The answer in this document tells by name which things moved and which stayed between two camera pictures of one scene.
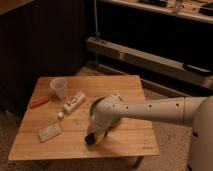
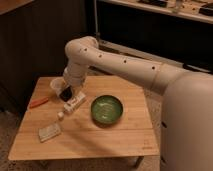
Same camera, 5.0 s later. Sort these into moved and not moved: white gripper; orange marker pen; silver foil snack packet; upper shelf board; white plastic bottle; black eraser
Moved: black eraser; white gripper
Not moved: upper shelf board; silver foil snack packet; orange marker pen; white plastic bottle
